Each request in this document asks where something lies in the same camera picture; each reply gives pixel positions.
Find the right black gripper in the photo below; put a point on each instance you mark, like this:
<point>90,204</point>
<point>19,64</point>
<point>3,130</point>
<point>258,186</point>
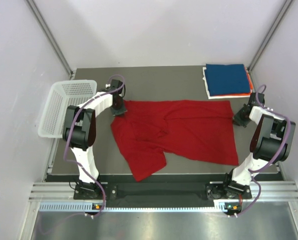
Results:
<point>237,119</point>

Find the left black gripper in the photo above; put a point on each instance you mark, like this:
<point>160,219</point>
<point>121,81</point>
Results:
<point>121,111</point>

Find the red t-shirt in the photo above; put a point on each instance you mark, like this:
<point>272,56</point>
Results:
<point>197,130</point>

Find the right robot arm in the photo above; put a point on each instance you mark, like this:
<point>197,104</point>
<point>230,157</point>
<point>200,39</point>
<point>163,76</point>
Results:
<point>271,143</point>

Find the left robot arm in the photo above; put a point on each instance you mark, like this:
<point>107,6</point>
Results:
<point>79,132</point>

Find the folded white t-shirt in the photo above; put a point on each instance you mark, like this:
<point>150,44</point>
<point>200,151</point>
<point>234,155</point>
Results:
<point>207,92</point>

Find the folded orange t-shirt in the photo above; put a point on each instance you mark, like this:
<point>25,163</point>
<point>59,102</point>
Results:
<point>250,85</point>

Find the folded blue t-shirt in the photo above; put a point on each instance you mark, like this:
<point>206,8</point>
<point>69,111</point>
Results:
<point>226,78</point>

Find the white plastic basket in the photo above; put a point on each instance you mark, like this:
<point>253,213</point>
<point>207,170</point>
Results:
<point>61,95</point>

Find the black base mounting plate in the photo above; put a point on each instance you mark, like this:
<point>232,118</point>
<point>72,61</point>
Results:
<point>202,186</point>

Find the right aluminium frame post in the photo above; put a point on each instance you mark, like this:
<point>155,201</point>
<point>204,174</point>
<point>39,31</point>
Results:
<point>282,12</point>

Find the aluminium frame post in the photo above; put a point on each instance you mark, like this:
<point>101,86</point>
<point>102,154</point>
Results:
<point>282,12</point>
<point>49,35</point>

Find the left aluminium frame post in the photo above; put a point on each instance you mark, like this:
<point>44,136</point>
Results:
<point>49,35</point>

